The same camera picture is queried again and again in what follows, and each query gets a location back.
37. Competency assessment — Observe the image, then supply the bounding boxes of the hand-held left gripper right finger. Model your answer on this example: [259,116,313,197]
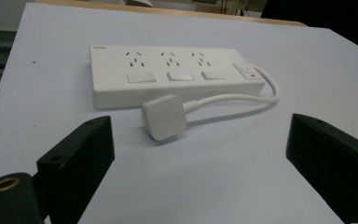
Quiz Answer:
[285,113,358,224]

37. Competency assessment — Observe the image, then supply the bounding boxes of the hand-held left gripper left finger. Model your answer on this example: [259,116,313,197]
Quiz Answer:
[35,115,116,224]

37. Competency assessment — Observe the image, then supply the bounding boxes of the white plug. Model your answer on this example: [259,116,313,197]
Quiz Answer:
[141,93,188,142]

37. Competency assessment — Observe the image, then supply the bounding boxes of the white power strip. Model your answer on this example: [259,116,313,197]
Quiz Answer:
[89,45,267,110]

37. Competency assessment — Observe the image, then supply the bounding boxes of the white power cable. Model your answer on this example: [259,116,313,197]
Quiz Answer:
[182,64,281,115]

